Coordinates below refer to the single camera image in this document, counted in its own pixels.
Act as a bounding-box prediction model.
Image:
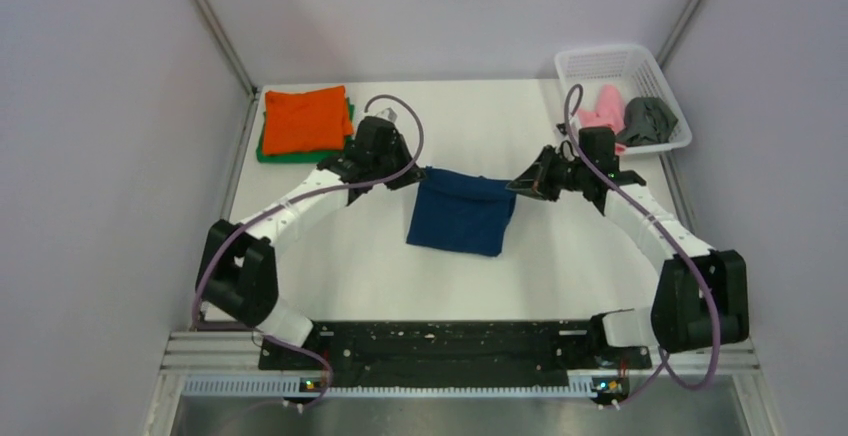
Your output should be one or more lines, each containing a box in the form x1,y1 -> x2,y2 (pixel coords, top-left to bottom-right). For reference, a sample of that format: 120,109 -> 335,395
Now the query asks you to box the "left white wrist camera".
372,108 -> 398,124

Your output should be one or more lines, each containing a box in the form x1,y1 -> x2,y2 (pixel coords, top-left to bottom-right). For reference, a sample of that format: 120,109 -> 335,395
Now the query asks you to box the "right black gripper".
508,145 -> 592,203

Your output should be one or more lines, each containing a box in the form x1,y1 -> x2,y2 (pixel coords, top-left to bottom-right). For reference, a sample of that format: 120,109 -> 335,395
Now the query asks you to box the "folded green t-shirt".
255,98 -> 354,164

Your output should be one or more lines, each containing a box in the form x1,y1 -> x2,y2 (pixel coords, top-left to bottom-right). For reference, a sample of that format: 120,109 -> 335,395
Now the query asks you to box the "folded orange t-shirt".
261,86 -> 354,156

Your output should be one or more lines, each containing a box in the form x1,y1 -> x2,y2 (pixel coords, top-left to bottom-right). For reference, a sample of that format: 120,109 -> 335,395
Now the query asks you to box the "pink t-shirt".
575,84 -> 625,136

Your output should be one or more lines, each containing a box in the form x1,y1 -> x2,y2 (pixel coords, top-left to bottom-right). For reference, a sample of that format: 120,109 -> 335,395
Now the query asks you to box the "white plastic basket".
554,44 -> 693,156

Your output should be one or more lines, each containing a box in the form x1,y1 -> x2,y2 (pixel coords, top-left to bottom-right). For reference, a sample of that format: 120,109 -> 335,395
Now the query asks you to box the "blue printed t-shirt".
406,167 -> 517,257

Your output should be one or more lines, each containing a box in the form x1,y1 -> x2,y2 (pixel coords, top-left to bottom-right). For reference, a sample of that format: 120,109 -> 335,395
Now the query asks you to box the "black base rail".
258,320 -> 652,389

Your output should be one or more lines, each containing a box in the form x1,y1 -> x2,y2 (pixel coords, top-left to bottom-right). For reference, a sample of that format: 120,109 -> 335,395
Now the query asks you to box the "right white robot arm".
507,127 -> 750,368

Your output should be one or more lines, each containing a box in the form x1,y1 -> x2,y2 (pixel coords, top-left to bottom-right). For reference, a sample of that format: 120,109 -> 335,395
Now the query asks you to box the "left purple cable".
190,93 -> 426,408

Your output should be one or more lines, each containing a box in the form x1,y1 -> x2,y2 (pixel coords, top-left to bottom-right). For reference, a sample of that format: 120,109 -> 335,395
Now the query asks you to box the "purple cable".
563,83 -> 722,393
190,93 -> 426,408

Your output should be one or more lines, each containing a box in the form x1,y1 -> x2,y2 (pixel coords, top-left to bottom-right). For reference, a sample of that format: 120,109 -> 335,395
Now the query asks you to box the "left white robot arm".
195,109 -> 425,370

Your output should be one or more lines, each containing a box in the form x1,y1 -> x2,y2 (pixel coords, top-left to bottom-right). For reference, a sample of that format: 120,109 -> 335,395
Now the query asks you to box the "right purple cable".
563,83 -> 722,393

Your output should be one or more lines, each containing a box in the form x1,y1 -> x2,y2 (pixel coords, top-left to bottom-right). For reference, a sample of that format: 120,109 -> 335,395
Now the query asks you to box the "grey t-shirt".
616,97 -> 679,147

